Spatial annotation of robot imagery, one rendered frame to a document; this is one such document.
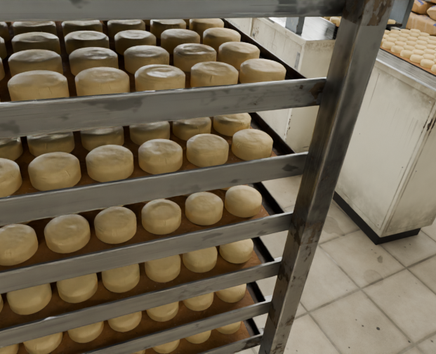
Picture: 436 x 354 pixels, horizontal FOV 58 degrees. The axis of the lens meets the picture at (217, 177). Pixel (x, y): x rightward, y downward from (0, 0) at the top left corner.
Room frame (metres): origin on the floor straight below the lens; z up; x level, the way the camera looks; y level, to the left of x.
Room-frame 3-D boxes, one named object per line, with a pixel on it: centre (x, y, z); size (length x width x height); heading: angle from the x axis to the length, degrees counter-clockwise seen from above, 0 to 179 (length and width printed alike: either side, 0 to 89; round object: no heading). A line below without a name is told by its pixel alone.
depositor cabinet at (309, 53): (2.73, -0.45, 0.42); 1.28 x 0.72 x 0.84; 24
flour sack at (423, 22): (5.20, -2.34, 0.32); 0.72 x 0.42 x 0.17; 35
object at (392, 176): (1.83, -0.84, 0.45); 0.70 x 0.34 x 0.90; 24
